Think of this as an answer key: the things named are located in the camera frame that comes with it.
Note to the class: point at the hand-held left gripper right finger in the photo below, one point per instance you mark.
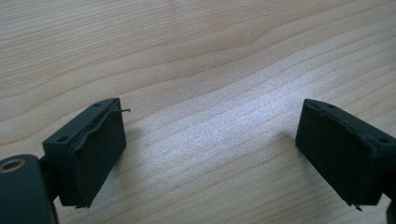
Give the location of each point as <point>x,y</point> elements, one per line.
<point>342,155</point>

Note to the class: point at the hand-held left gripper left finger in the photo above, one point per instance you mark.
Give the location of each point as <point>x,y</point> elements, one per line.
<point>90,155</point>

